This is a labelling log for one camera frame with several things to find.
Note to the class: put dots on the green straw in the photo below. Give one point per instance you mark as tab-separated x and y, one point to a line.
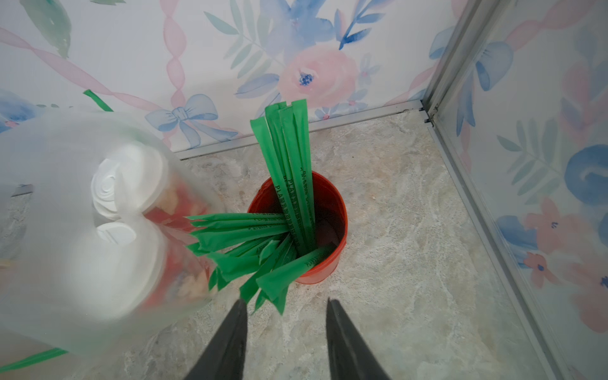
98	101

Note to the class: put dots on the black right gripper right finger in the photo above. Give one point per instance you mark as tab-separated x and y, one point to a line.
349	355

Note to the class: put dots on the clear plastic carrier bag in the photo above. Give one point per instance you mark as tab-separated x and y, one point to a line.
56	156

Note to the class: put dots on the green wrapped straws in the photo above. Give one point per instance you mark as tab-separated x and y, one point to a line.
271	249

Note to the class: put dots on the red straw holder cup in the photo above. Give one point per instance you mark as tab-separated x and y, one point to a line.
331	221

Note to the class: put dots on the white-lid red cup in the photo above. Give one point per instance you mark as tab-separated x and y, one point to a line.
112	271
134	173

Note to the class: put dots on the right aluminium corner post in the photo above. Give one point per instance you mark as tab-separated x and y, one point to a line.
477	20

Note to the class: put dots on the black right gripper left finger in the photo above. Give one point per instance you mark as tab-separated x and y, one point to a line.
224	357

